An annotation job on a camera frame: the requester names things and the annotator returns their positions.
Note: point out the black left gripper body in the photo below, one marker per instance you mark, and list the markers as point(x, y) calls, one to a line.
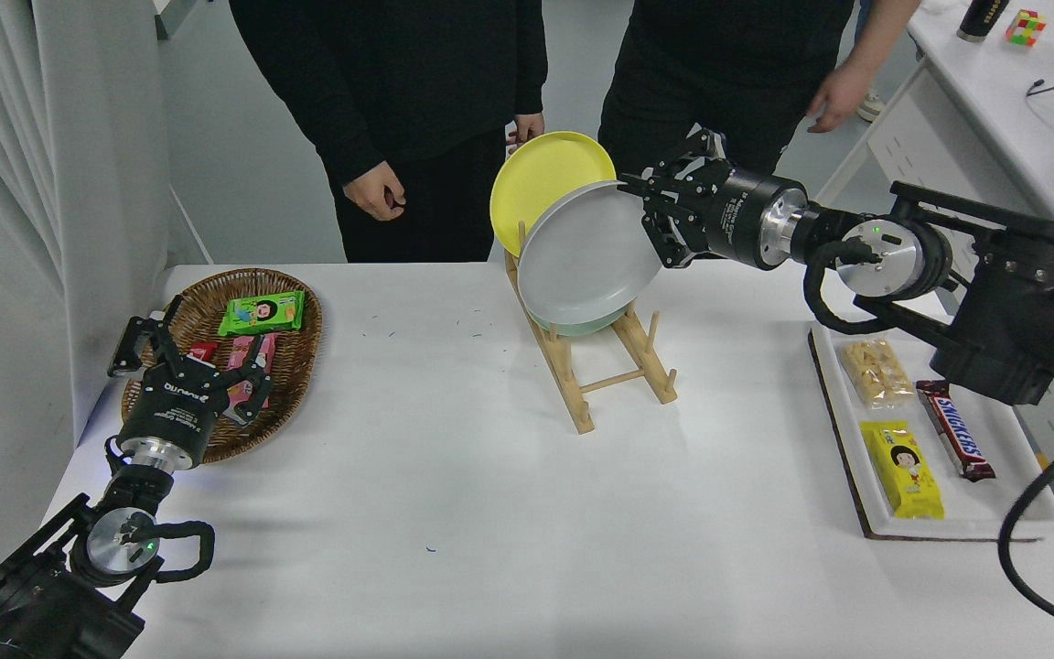
point(175, 403)

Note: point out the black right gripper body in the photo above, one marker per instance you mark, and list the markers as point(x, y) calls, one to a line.
point(737, 215)

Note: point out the grey plate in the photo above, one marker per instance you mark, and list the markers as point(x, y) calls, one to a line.
point(582, 256)

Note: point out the yellow plate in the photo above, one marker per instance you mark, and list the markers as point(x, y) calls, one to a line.
point(536, 183)

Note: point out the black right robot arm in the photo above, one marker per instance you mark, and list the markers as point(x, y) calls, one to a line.
point(1021, 302)

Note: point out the person's left forearm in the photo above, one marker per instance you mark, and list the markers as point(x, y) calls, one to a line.
point(888, 32)
point(532, 73)

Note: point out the person's right forearm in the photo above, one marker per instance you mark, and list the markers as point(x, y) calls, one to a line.
point(335, 128)

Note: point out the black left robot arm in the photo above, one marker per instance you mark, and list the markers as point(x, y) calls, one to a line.
point(51, 595)

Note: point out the mint green plate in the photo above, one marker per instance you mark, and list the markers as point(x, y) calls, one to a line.
point(582, 329)

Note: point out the wooden plate rack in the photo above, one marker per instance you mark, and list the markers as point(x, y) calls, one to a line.
point(582, 421)

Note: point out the person's left hand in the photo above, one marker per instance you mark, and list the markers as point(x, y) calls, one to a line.
point(530, 126)
point(843, 96)

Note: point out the person's right hand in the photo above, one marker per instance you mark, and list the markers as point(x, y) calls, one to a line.
point(376, 192)

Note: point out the pink snack bar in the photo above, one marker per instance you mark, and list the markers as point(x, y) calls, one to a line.
point(241, 350)

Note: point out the brown wicker basket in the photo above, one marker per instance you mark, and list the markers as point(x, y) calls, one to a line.
point(294, 366)

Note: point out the small red snack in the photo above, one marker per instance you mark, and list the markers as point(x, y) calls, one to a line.
point(204, 350)

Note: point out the green snack pack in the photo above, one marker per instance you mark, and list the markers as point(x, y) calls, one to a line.
point(262, 313)

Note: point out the person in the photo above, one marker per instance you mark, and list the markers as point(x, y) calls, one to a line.
point(719, 64)
point(870, 108)
point(435, 55)

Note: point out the clear pack of beige crackers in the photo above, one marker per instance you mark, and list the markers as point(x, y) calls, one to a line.
point(875, 373)

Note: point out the white side desk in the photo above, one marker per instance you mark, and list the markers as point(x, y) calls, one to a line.
point(994, 110)

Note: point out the yellow snack pack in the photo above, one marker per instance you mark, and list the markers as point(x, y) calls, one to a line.
point(902, 471)

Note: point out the brown Snickers bar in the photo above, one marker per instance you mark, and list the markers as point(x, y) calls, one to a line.
point(955, 430)

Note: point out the black tumbler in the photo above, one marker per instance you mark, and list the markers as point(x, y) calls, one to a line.
point(980, 18)

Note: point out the grey furniture corner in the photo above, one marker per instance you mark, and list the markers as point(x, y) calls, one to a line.
point(170, 18)

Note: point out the colourful puzzle cube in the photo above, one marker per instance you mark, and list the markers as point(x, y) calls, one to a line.
point(1026, 27)

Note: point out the white rectangular tray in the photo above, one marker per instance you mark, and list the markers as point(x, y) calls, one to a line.
point(966, 508)

